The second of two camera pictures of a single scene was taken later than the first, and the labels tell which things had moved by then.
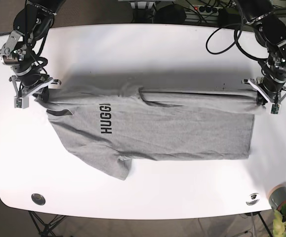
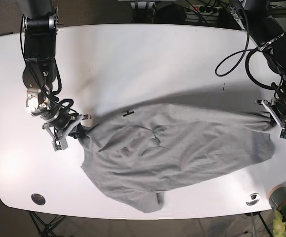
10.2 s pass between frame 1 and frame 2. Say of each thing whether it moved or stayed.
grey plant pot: stayed
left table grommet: stayed
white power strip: stayed
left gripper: moved
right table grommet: stayed
